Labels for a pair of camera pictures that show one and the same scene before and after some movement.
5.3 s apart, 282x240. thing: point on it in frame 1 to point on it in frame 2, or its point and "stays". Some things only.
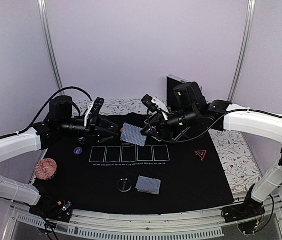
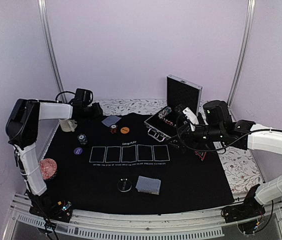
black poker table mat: (126, 171) stays
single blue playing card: (133, 134) to (110, 120)
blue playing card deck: (148, 185) stays
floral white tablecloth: (241, 166) stays
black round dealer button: (124, 185) stays
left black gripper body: (65, 126) to (90, 114)
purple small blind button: (78, 151) stays
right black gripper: (153, 133) to (181, 147)
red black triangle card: (201, 154) stays
